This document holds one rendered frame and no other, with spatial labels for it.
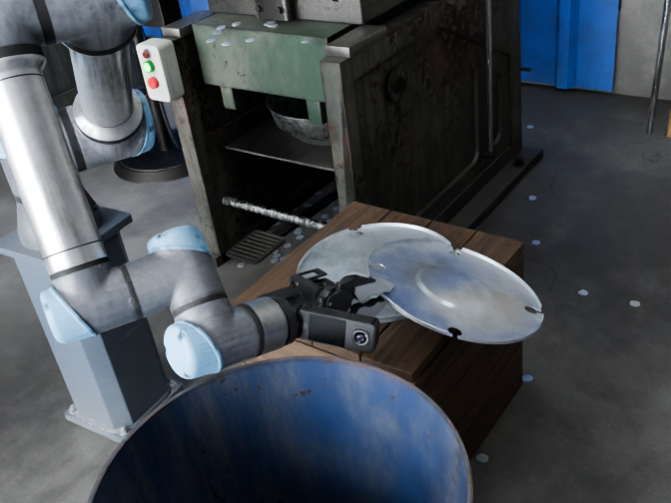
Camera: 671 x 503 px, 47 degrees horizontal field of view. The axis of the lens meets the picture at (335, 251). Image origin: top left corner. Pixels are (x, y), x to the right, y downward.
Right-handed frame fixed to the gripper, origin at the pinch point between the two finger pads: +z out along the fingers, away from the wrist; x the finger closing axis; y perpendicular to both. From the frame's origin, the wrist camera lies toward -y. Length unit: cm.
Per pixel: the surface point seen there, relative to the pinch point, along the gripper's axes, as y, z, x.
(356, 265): 18.1, 9.5, 4.8
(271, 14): 72, 28, -31
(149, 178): 153, 38, 32
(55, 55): 231, 39, 4
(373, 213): 31.6, 25.7, 2.3
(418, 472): -20.7, -12.8, 14.1
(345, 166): 46, 30, -3
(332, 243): 28.3, 12.2, 4.6
